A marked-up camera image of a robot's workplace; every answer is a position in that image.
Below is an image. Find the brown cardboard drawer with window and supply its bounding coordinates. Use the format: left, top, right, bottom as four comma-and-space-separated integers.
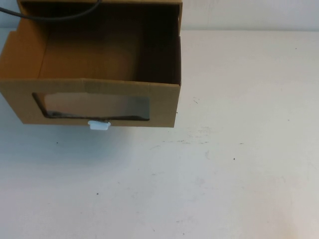
0, 3, 182, 128

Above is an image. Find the brown cardboard shoe box shell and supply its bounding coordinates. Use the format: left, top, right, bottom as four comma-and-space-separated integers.
18, 0, 185, 35

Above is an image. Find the white plastic drawer handle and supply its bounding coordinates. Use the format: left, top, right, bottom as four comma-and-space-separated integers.
89, 120, 112, 131

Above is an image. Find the black cable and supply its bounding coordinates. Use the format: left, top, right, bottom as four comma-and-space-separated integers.
0, 0, 102, 20

